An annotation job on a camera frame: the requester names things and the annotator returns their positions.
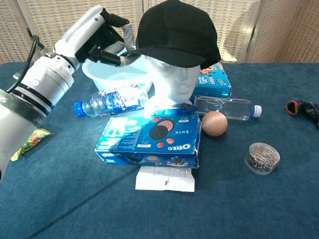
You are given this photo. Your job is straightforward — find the blue Oreo cookie box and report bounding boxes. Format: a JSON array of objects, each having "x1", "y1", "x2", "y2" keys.
[{"x1": 94, "y1": 114, "x2": 202, "y2": 169}]

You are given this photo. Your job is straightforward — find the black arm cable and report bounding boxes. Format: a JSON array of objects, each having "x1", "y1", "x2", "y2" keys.
[{"x1": 6, "y1": 35, "x2": 52, "y2": 93}]

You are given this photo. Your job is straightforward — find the white foam mannequin head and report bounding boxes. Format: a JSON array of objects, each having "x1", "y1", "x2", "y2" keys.
[{"x1": 144, "y1": 55, "x2": 201, "y2": 107}]

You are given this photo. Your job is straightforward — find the light blue plastic basin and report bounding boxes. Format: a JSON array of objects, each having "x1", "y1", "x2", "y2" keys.
[{"x1": 81, "y1": 46, "x2": 154, "y2": 93}]

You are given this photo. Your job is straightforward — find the clear round tub of clips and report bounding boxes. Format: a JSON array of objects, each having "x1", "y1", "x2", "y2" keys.
[{"x1": 244, "y1": 142, "x2": 281, "y2": 176}]

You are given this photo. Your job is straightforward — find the brown ball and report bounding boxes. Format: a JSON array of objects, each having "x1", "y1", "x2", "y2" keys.
[{"x1": 201, "y1": 111, "x2": 229, "y2": 137}]

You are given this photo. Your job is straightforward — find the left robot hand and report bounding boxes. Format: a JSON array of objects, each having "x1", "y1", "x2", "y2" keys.
[{"x1": 54, "y1": 4, "x2": 142, "y2": 69}]

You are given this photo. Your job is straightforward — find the white foil packet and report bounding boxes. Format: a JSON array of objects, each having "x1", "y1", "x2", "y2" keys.
[{"x1": 134, "y1": 166, "x2": 195, "y2": 193}]

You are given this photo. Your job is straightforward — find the blue table cover cloth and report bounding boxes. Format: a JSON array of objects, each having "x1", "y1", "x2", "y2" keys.
[{"x1": 0, "y1": 61, "x2": 319, "y2": 239}]

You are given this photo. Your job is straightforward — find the blue box with orange print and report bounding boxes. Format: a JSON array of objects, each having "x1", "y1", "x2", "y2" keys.
[{"x1": 191, "y1": 61, "x2": 232, "y2": 99}]

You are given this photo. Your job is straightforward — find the clear square bottle white cap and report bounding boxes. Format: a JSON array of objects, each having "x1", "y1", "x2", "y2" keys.
[{"x1": 193, "y1": 95, "x2": 263, "y2": 121}]

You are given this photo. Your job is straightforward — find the black baseball cap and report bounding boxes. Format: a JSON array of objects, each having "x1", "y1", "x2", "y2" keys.
[{"x1": 136, "y1": 0, "x2": 222, "y2": 69}]

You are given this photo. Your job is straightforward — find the green snack bag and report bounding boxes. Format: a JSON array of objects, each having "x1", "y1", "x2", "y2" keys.
[{"x1": 10, "y1": 128, "x2": 52, "y2": 162}]

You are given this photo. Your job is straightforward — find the woven folding screen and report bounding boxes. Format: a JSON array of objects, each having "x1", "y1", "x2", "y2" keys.
[{"x1": 0, "y1": 0, "x2": 319, "y2": 64}]

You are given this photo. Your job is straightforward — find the water bottle with blue label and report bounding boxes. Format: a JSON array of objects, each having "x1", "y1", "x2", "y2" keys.
[{"x1": 73, "y1": 83, "x2": 151, "y2": 118}]

